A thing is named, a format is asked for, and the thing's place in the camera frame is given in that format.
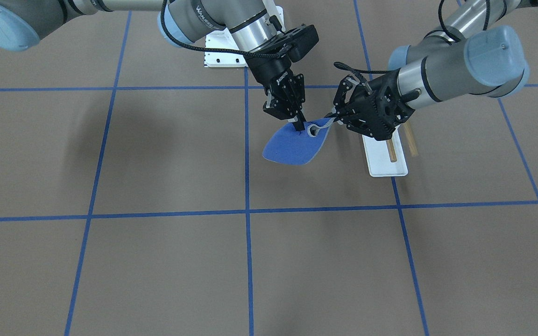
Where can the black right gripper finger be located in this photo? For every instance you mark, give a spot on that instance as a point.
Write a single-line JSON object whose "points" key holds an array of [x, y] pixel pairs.
{"points": [[295, 108], [279, 108]]}

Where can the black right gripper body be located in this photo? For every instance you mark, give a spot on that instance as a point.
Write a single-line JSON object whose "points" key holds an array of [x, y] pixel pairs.
{"points": [[272, 71]]}

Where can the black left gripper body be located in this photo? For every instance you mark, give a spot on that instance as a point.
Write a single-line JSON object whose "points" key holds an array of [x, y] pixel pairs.
{"points": [[346, 94]]}

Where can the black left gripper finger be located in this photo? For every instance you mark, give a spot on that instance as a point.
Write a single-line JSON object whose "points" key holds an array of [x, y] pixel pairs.
{"points": [[342, 102], [354, 121]]}

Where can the blue microfiber towel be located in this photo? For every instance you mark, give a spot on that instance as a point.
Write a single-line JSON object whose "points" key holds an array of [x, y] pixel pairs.
{"points": [[297, 147]]}

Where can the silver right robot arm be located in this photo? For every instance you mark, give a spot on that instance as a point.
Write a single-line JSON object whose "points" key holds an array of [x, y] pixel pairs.
{"points": [[244, 28]]}

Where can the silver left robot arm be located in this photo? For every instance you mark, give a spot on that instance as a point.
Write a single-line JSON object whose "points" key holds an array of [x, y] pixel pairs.
{"points": [[465, 54]]}

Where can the white and wooden towel rack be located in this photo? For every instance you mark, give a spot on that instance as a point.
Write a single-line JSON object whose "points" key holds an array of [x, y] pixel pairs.
{"points": [[387, 158]]}

